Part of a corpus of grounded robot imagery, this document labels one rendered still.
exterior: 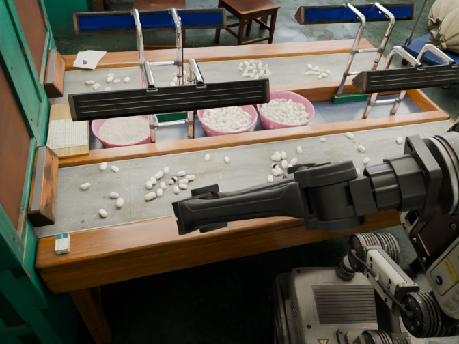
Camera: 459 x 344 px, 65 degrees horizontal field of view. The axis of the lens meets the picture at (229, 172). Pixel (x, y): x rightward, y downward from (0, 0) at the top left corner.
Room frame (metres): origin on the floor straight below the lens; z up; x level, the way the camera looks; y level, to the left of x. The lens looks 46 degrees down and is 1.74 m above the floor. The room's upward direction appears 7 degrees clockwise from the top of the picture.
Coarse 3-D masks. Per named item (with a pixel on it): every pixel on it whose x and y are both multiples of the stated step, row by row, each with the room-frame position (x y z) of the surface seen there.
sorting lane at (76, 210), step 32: (384, 128) 1.37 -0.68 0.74; (416, 128) 1.40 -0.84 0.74; (448, 128) 1.42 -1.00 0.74; (128, 160) 0.97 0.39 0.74; (160, 160) 0.99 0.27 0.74; (192, 160) 1.01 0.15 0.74; (224, 160) 1.03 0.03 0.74; (256, 160) 1.06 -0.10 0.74; (288, 160) 1.08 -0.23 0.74; (320, 160) 1.10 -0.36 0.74; (64, 192) 0.78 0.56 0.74; (96, 192) 0.80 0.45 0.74; (128, 192) 0.82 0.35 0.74; (64, 224) 0.65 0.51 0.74; (96, 224) 0.67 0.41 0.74
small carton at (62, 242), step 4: (56, 236) 0.58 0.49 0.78; (60, 236) 0.58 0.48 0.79; (64, 236) 0.58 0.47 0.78; (68, 236) 0.59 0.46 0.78; (56, 240) 0.57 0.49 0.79; (60, 240) 0.57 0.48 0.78; (64, 240) 0.57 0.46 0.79; (68, 240) 0.57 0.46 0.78; (56, 244) 0.55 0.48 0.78; (60, 244) 0.55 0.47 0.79; (64, 244) 0.55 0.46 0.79; (68, 244) 0.56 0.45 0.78; (56, 248) 0.54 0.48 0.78; (60, 248) 0.54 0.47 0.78; (64, 248) 0.54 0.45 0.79; (68, 248) 0.55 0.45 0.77; (56, 252) 0.53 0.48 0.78; (60, 252) 0.53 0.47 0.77; (64, 252) 0.54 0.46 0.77; (68, 252) 0.54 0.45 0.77
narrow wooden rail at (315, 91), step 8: (336, 80) 1.70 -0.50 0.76; (272, 88) 1.55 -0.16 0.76; (280, 88) 1.56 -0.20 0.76; (288, 88) 1.57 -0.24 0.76; (296, 88) 1.58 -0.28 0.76; (304, 88) 1.59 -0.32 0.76; (312, 88) 1.60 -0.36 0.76; (320, 88) 1.61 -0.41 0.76; (328, 88) 1.63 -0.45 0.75; (336, 88) 1.65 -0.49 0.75; (344, 88) 1.66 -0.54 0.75; (352, 88) 1.68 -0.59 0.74; (304, 96) 1.59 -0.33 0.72; (312, 96) 1.60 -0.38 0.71; (320, 96) 1.62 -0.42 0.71; (328, 96) 1.64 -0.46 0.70; (368, 96) 1.72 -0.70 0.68; (256, 104) 1.50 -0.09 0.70
